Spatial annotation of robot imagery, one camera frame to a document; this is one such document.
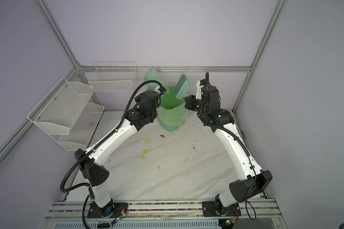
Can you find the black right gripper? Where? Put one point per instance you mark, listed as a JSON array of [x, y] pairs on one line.
[[188, 100]]

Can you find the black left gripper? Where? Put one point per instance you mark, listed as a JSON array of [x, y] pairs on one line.
[[137, 100]]

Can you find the green plastic dustpan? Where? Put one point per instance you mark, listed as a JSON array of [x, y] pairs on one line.
[[152, 74]]

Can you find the green hand brush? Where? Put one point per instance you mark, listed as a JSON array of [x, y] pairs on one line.
[[182, 87]]

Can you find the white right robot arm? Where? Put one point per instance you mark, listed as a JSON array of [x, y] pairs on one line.
[[252, 179]]

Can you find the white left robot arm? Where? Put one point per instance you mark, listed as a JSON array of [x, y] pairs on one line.
[[91, 160]]

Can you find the green trash bin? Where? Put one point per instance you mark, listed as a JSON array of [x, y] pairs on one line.
[[172, 123]]

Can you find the yellow-green bin liner bag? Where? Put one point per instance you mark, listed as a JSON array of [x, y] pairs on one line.
[[172, 108]]

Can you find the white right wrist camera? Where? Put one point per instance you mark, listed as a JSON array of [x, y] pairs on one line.
[[200, 85]]

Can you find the white wire wall basket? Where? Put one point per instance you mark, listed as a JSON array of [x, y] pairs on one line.
[[114, 77]]

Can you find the white mesh wall shelf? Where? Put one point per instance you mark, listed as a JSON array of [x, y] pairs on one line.
[[67, 114]]

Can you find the aluminium frame post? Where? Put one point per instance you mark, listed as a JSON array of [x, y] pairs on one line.
[[55, 29]]

